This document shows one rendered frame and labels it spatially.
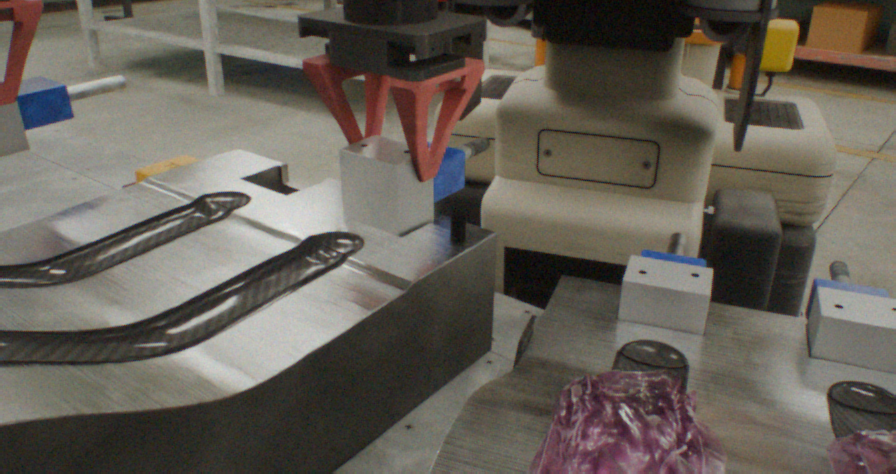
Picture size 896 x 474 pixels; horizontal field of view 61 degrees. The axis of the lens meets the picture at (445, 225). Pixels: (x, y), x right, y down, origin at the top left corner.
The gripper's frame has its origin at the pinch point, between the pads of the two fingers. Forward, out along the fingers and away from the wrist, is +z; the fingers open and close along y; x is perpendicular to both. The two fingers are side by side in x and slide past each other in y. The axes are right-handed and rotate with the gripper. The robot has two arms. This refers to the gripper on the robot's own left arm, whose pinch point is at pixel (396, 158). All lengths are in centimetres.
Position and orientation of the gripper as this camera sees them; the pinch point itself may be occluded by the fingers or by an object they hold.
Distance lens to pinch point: 49.8
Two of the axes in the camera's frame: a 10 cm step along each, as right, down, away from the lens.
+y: 7.9, 2.6, -5.6
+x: 6.2, -3.4, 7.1
